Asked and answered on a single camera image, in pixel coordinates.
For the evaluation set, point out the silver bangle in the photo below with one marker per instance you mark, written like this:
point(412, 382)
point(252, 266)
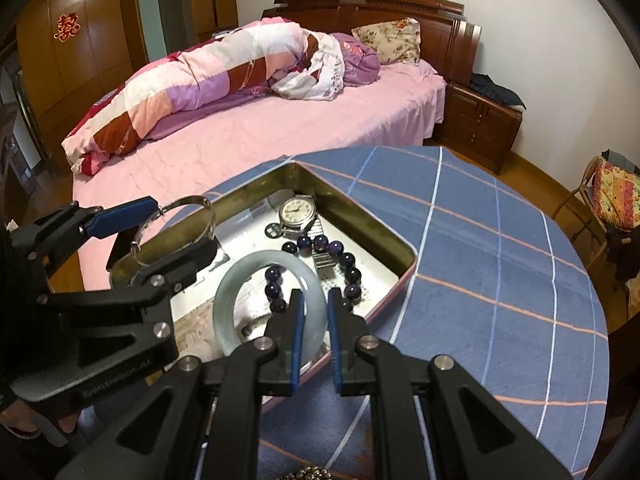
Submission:
point(212, 220)

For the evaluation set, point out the pale jade bangle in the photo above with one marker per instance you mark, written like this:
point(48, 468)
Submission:
point(225, 290)

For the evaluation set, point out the dark old coin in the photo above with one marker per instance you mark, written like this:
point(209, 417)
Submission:
point(273, 232)

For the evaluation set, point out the red paper decoration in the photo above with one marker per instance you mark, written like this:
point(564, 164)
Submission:
point(69, 27)

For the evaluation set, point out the purple blanket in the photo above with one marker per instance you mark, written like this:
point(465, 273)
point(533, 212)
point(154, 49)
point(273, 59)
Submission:
point(357, 57)

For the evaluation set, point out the wooden nightstand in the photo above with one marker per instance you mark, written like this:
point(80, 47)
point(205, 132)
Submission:
point(475, 125)

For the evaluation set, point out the dark folded clothes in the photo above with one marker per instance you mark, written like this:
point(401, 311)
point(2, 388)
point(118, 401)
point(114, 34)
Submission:
point(495, 90)

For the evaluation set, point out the pink patchwork quilt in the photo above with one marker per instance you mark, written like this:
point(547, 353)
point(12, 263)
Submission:
point(200, 80)

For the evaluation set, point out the bed with pink sheet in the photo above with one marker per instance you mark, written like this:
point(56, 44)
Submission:
point(250, 135)

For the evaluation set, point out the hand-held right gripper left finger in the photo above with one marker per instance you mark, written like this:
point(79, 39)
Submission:
point(297, 332)

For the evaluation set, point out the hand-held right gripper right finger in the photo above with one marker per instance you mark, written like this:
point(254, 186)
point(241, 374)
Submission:
point(334, 342)

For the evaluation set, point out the dark wooden headboard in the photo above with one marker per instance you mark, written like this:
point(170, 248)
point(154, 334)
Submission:
point(440, 35)

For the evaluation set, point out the white floral cloth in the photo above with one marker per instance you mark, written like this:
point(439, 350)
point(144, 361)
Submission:
point(325, 67)

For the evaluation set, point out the wooden chair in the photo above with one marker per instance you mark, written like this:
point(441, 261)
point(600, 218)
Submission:
point(580, 195)

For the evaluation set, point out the yellow patterned cushion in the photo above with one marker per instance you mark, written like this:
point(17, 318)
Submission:
point(617, 195)

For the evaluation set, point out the black phone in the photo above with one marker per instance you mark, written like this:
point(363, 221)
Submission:
point(122, 252)

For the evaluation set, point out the small brown bead strand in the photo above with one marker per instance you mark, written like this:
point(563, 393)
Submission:
point(295, 474)

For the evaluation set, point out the person's left hand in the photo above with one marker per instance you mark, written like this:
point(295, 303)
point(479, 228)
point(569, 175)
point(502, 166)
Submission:
point(15, 417)

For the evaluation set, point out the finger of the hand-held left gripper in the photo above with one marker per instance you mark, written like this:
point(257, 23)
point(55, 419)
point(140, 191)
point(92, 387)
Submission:
point(165, 272)
point(125, 216)

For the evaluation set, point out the floral pillow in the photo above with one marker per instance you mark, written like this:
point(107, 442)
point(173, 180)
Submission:
point(390, 40)

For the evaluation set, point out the blue plaid tablecloth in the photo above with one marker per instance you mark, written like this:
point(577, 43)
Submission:
point(475, 260)

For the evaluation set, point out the dark maroon garment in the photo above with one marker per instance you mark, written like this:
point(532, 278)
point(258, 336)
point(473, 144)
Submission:
point(625, 252)

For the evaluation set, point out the silver wristwatch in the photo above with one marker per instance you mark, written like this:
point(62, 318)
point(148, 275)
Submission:
point(297, 212)

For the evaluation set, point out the metal tin box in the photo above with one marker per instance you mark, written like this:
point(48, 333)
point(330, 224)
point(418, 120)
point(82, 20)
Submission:
point(355, 212)

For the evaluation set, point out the wooden wardrobe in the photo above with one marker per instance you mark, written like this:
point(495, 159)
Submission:
point(90, 70)

